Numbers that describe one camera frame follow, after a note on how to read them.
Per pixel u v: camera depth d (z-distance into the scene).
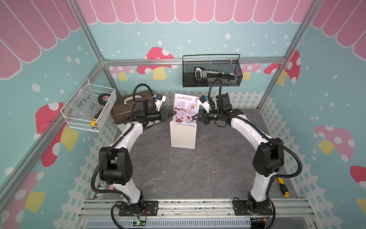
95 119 0.63
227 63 0.91
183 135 0.89
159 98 0.75
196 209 0.76
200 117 0.76
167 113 0.76
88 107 0.70
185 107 0.78
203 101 0.73
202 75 0.89
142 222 0.72
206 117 0.73
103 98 0.80
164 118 0.75
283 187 0.80
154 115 0.74
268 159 0.49
